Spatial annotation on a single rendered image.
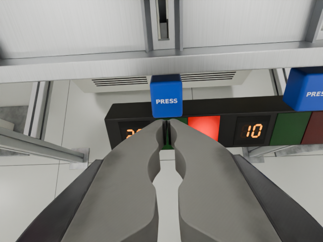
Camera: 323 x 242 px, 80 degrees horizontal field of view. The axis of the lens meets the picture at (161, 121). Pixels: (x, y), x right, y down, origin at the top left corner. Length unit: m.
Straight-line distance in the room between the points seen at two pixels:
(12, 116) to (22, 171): 0.27
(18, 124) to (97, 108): 0.37
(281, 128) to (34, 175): 0.96
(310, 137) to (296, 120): 0.03
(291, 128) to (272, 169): 0.72
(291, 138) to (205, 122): 0.09
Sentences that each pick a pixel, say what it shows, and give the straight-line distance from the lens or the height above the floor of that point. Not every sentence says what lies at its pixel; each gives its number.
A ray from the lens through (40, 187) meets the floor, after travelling 1.01.
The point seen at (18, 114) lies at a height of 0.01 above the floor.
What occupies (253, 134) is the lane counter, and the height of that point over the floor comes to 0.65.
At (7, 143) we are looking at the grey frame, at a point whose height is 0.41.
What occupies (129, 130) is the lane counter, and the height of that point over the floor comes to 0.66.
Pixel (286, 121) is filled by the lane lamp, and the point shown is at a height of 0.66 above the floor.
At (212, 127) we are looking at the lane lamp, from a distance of 0.19.
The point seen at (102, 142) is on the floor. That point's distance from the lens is 0.91.
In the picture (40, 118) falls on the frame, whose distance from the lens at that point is 0.68.
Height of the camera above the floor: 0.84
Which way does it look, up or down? 72 degrees down
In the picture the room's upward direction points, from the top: 11 degrees counter-clockwise
